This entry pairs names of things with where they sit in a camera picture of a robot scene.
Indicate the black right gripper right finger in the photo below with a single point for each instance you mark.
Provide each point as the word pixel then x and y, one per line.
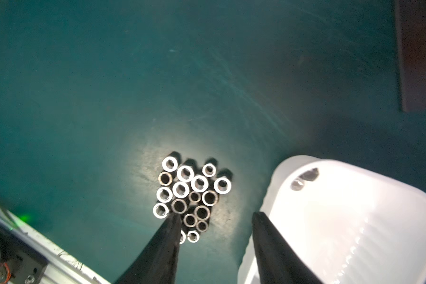
pixel 276 261

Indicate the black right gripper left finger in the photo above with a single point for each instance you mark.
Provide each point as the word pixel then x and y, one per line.
pixel 157 263

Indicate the steel nut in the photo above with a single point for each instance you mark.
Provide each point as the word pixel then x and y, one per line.
pixel 297 184

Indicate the white storage box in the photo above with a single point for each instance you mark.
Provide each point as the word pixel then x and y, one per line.
pixel 349 225

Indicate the pile of steel nuts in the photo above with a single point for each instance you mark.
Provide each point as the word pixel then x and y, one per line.
pixel 190 191

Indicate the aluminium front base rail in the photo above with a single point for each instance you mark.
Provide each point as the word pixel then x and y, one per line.
pixel 28 257

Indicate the dark tree base plate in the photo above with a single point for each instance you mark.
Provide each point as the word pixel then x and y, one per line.
pixel 410 20

